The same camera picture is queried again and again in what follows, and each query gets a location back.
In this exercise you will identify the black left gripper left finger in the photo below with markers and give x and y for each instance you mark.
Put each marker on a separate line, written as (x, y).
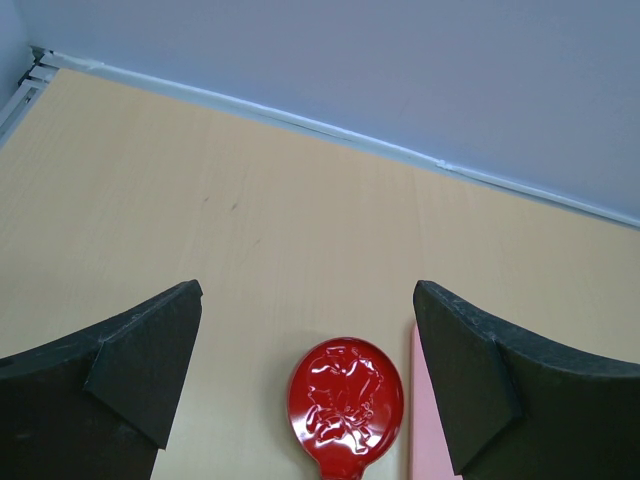
(100, 403)

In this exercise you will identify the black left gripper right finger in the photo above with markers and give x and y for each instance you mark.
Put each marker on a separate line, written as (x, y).
(516, 405)

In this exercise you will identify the red embossed tin lid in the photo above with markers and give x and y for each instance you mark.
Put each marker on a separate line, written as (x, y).
(345, 404)

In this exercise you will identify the pink plastic tray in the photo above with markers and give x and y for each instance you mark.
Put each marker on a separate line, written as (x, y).
(429, 457)

